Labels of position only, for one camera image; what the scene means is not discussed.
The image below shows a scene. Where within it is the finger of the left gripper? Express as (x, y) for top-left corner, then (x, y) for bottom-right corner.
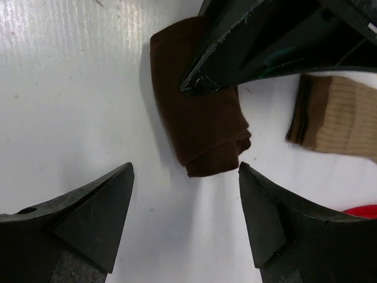
(180, 0), (376, 96)

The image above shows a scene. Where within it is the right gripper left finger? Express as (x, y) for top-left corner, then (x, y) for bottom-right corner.
(1, 163), (134, 282)

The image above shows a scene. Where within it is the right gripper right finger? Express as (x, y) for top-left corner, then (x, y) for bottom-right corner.
(239, 163), (376, 282)

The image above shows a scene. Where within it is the dark brown striped sock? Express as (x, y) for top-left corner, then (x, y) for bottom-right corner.
(150, 16), (251, 177)

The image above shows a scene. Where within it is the tan ribbed sock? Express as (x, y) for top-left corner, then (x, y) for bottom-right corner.
(286, 74), (376, 161)

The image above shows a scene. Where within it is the red patterned sock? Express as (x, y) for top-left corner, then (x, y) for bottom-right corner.
(343, 205), (377, 219)

